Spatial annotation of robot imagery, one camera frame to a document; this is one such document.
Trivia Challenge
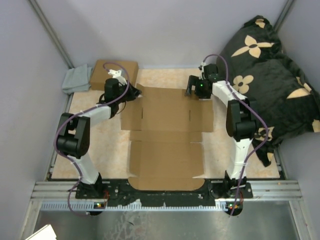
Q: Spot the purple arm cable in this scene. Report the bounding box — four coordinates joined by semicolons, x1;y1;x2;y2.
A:
55;61;131;217
201;53;275;217

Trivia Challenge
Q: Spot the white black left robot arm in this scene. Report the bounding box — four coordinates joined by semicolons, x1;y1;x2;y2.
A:
54;69;142;199

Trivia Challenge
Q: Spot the closed brown cardboard box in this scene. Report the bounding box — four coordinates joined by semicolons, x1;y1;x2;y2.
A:
89;58;139;91

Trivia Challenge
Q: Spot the black floral pillow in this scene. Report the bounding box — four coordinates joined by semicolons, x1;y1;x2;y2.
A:
216;15;320;167

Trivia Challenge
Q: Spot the grey metal corner rail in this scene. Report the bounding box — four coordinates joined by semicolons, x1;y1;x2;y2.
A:
27;0;74;69
273;0;296;32

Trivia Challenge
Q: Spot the white paper sheet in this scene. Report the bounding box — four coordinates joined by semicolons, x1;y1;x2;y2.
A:
25;224;57;240

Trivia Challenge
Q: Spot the right grey metal corner rail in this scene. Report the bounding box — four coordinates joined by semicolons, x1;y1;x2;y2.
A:
273;0;296;32

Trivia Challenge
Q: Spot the grey folded cloth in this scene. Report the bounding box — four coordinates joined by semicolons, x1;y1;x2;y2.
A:
61;64;93;94

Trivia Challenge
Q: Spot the aluminium frame rail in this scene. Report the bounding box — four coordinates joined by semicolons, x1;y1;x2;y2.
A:
31;179;302;201

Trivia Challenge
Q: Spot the brown cardboard box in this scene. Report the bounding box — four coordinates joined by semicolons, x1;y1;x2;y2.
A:
121;84;214;191
89;58;139;91

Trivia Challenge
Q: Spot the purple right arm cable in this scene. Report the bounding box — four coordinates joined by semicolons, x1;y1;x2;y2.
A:
201;53;275;217

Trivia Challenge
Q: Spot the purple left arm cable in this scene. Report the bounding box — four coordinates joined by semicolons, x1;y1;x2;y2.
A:
55;61;131;217

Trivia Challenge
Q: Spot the white slotted cable duct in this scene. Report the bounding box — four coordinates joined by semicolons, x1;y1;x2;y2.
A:
40;199;232;212

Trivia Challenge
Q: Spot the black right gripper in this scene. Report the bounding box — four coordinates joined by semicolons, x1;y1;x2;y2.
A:
185;76;211;100

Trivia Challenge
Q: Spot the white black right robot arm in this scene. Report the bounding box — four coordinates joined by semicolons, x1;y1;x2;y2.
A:
185;63;258;198

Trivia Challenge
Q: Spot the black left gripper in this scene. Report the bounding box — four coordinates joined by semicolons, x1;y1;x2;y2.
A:
115;80;141;104

